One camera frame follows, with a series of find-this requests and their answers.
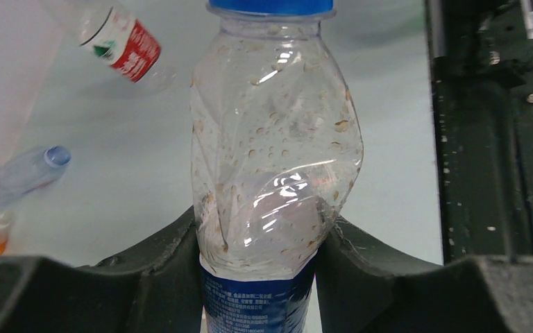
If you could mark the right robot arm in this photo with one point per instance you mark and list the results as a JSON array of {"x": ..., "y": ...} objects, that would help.
[{"x": 481, "y": 74}]

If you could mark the clear bluish water bottle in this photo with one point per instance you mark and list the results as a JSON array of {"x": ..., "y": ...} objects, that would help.
[{"x": 31, "y": 170}]

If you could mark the Pepsi bottle blue label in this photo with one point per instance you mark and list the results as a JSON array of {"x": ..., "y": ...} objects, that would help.
[{"x": 276, "y": 150}]

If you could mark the blue bottle cap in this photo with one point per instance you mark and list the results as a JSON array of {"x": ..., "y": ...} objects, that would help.
[{"x": 275, "y": 7}]

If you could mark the Nongfu Spring red label bottle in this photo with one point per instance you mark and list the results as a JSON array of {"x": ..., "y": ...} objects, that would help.
[{"x": 114, "y": 35}]

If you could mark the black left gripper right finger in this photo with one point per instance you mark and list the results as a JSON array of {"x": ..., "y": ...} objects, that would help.
[{"x": 364, "y": 285}]

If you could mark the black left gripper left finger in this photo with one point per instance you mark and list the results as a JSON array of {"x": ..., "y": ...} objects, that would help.
[{"x": 153, "y": 286}]

